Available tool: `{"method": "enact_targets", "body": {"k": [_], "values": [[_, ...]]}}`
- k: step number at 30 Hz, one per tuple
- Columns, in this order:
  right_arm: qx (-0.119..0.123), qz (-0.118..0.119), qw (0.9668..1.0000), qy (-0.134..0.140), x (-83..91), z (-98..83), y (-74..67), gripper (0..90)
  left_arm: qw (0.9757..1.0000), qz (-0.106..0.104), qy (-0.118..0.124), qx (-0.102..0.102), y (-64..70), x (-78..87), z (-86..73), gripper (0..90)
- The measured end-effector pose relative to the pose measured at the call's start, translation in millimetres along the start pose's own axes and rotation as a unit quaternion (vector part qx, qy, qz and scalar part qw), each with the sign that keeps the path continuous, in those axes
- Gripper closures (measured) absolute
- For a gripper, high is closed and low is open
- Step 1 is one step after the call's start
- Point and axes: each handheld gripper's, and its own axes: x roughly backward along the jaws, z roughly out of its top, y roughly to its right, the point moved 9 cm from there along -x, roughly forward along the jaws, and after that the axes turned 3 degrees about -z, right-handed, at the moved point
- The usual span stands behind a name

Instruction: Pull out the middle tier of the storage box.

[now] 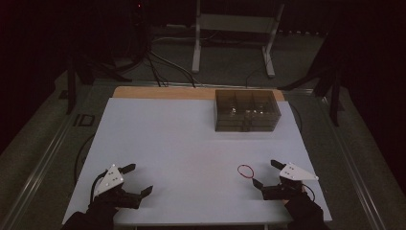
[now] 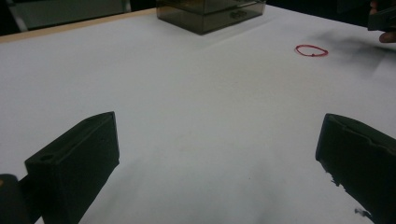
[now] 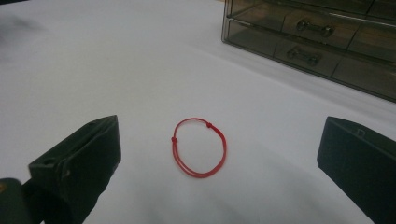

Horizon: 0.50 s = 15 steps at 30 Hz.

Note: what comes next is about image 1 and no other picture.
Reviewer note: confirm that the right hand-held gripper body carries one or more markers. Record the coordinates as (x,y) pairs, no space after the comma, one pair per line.
(295,174)

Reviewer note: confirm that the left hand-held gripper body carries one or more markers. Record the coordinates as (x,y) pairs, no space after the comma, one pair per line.
(110,179)

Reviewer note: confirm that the smoky transparent drawer box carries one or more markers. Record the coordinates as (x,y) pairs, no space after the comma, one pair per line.
(247,110)

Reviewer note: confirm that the person's right hand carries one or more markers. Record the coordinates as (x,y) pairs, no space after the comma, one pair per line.
(298,196)

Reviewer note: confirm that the person's left hand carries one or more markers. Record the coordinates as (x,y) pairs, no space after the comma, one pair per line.
(103,205)

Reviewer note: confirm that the white table mat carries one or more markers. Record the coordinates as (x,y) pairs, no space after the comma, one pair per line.
(178,143)

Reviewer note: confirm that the white metal stand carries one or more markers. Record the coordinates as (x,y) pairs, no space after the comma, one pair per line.
(234,23)

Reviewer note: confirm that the dark equipment with red light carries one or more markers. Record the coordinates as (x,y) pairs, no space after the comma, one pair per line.
(139,19)

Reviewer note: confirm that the metal floor rail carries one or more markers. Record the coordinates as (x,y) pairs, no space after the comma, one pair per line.
(357,179)
(38,172)

